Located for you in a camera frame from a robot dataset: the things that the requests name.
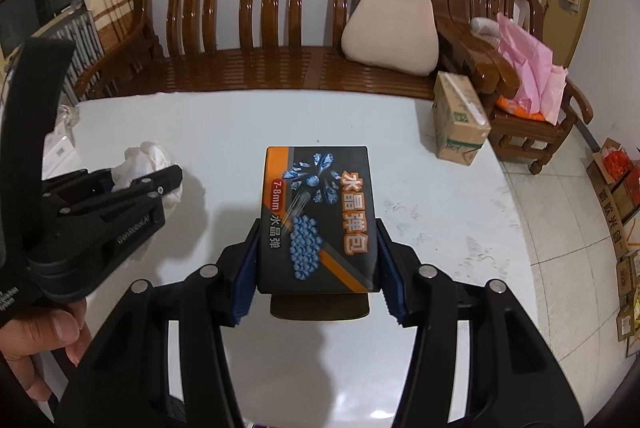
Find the black crystal bullet box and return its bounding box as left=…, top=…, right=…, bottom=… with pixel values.
left=257, top=146, right=380, bottom=322

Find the person left hand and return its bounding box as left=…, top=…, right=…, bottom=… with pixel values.
left=1, top=299, right=92, bottom=402

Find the crumpled white tissue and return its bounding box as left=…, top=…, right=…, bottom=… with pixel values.
left=111, top=141, right=183, bottom=218

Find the long white carton box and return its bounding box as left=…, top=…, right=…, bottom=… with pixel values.
left=41, top=119, right=75, bottom=179

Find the white radiator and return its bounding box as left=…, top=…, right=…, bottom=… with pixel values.
left=43, top=11, right=104, bottom=106

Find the wooden bench sofa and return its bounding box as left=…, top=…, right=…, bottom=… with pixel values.
left=74, top=0, right=456, bottom=100

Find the brown cardboard box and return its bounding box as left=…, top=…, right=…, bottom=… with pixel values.
left=432, top=70, right=490, bottom=166

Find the beige cushion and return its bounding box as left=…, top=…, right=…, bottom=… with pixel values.
left=341, top=0, right=439, bottom=76

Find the pink plastic bag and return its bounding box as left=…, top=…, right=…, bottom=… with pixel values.
left=497, top=13, right=568, bottom=126

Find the wooden armchair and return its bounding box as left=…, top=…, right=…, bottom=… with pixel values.
left=448, top=0, right=593, bottom=174

